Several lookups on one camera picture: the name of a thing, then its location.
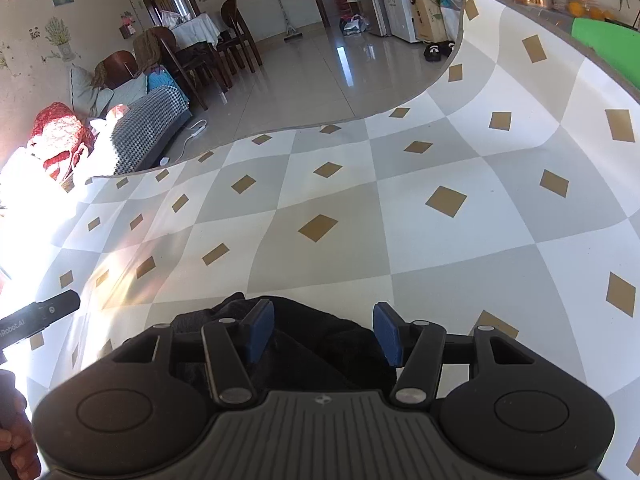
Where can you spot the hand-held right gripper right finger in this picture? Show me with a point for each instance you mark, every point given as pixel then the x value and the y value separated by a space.
pixel 387 332

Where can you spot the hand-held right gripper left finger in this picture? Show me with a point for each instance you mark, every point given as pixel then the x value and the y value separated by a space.
pixel 260 330

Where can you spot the black t-shirt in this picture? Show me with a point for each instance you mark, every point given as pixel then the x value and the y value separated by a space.
pixel 315 332

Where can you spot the person's left hand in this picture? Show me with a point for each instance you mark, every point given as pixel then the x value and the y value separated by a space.
pixel 17 440

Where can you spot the red patterned cloth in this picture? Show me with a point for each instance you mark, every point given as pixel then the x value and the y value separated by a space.
pixel 55 125

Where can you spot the white power strip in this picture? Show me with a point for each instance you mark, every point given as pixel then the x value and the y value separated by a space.
pixel 197 129

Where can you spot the houndstooth blanket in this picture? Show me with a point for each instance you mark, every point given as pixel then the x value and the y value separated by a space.
pixel 145 120

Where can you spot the grey pillow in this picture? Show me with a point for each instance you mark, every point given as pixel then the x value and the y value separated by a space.
pixel 100 95

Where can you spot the dark wooden chair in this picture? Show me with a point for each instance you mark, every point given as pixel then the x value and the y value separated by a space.
pixel 120 67
pixel 240 30
pixel 182 70

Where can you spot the blue cloth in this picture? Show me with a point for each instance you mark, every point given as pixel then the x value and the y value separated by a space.
pixel 160 80

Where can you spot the black slipper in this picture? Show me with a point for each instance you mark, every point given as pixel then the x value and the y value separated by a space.
pixel 432 51
pixel 449 47

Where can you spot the brown garment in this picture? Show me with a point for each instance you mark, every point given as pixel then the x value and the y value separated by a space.
pixel 146 50

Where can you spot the broom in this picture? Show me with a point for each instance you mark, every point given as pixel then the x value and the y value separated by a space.
pixel 292 35

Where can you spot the dining table with white cloth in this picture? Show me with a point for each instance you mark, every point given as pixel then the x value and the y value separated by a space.
pixel 197 30

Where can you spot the plastic bag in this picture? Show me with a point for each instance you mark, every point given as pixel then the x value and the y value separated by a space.
pixel 355 25

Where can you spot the cardboard box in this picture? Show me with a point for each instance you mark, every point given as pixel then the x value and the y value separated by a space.
pixel 427 17

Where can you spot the small white refrigerator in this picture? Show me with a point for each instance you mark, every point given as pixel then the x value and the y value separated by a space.
pixel 400 5

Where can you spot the green board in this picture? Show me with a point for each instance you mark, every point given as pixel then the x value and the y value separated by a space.
pixel 610 50

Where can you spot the lavender wall sticker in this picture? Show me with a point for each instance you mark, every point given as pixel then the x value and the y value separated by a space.
pixel 62 37

